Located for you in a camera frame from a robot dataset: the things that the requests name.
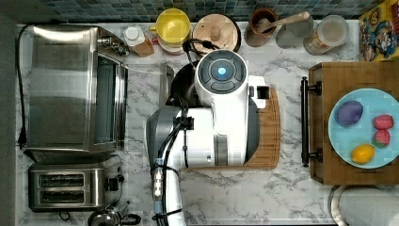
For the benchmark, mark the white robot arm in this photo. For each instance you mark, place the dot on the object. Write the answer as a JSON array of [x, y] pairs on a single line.
[[219, 74]]

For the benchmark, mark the wooden cutting board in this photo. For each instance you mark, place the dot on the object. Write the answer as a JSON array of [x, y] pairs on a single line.
[[269, 132]]

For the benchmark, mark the round wooden lid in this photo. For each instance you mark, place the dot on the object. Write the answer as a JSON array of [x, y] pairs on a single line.
[[220, 30]]

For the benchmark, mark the yellow cup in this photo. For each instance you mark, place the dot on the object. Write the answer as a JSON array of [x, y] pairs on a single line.
[[172, 26]]

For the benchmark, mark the brown jar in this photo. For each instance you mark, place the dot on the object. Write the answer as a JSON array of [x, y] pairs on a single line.
[[256, 35]]

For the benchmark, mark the white capped bottle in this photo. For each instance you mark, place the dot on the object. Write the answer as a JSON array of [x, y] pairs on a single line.
[[138, 41]]

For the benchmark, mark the wooden spoon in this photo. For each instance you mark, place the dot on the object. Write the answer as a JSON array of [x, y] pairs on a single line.
[[264, 24]]

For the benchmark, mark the grey metal cup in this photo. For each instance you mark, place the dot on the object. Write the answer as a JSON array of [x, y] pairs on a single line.
[[292, 35]]

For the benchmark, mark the stainless steel toaster oven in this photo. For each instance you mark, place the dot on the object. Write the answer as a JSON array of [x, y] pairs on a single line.
[[78, 89]]

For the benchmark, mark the silver kettle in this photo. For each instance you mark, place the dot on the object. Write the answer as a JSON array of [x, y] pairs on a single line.
[[116, 214]]

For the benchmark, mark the purple toy fruit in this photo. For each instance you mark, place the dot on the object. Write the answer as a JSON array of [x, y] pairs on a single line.
[[349, 113]]

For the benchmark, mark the clear glass jar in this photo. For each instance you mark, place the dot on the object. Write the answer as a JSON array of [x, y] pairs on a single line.
[[331, 32]]

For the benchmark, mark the yellow toy lemon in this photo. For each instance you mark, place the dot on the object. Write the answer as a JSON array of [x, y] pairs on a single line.
[[363, 154]]

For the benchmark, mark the light blue plate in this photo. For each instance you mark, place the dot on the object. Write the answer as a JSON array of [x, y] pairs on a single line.
[[345, 139]]

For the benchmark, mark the upper red toy strawberry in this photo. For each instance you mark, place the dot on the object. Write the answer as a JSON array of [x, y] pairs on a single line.
[[383, 122]]

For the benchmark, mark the red toy strawberry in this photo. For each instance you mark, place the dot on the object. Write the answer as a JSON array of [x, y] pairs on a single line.
[[383, 122], [381, 138]]

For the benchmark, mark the lower red toy strawberry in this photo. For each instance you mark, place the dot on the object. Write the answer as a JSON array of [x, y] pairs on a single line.
[[381, 138]]

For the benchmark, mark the colourful cereal box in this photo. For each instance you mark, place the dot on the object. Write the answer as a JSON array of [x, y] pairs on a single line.
[[379, 33]]

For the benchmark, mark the wooden tray with black handle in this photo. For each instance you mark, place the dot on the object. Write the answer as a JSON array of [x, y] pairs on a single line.
[[325, 85]]

